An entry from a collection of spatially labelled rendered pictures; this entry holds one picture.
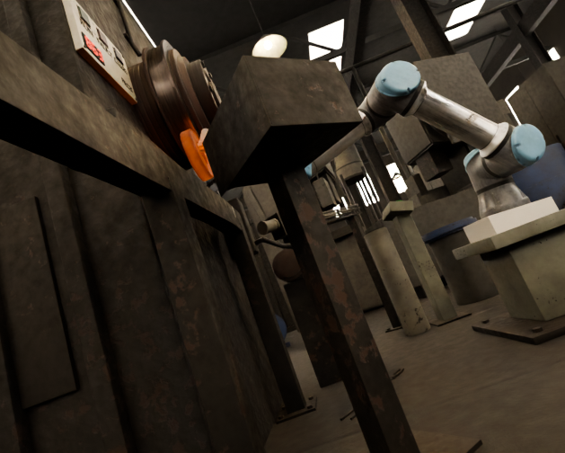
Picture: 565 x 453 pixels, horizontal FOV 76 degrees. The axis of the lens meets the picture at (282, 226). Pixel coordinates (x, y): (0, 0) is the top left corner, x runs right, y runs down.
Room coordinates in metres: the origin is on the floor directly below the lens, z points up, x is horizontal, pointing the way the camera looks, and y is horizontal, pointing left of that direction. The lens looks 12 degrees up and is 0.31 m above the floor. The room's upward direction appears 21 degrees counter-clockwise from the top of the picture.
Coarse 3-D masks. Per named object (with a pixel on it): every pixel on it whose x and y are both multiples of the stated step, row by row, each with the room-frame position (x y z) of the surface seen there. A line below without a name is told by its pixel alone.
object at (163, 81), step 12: (156, 48) 1.00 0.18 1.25; (168, 48) 1.05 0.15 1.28; (156, 60) 0.97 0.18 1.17; (168, 60) 0.98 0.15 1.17; (156, 72) 0.96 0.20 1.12; (168, 72) 0.95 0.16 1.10; (156, 84) 0.96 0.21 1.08; (168, 84) 0.97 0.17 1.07; (168, 96) 0.98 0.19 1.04; (180, 96) 0.98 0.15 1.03; (168, 108) 0.99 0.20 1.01; (180, 108) 0.99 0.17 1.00; (180, 120) 1.01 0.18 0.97; (192, 120) 1.04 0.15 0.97; (180, 132) 1.04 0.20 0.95
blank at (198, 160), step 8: (184, 136) 0.91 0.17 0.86; (192, 136) 0.93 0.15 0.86; (184, 144) 0.91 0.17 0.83; (192, 144) 0.91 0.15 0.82; (192, 152) 0.91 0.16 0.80; (200, 152) 1.01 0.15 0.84; (192, 160) 0.92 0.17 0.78; (200, 160) 0.92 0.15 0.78; (200, 168) 0.94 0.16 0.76; (208, 168) 0.99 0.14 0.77; (200, 176) 0.96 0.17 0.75; (208, 176) 0.98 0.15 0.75
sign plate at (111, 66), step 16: (64, 0) 0.72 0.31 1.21; (80, 16) 0.75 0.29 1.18; (80, 32) 0.73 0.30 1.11; (96, 32) 0.83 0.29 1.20; (80, 48) 0.72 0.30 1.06; (96, 48) 0.79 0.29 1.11; (112, 48) 0.91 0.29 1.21; (96, 64) 0.78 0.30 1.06; (112, 64) 0.87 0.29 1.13; (112, 80) 0.86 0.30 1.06; (128, 80) 0.96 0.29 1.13; (128, 96) 0.94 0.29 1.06
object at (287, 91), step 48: (240, 96) 0.56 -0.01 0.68; (288, 96) 0.55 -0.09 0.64; (336, 96) 0.60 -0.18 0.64; (240, 144) 0.60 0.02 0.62; (288, 144) 0.62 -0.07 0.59; (288, 192) 0.66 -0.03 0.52; (336, 288) 0.67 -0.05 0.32; (336, 336) 0.68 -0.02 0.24; (384, 384) 0.68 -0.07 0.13; (384, 432) 0.66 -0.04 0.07; (432, 432) 0.75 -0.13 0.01
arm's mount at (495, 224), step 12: (528, 204) 1.12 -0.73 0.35; (540, 204) 1.12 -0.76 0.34; (552, 204) 1.12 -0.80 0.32; (492, 216) 1.12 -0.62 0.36; (504, 216) 1.12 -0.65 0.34; (516, 216) 1.12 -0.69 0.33; (528, 216) 1.12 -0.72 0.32; (540, 216) 1.12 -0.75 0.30; (468, 228) 1.29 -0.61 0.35; (480, 228) 1.21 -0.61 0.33; (492, 228) 1.13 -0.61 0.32; (504, 228) 1.12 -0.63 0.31
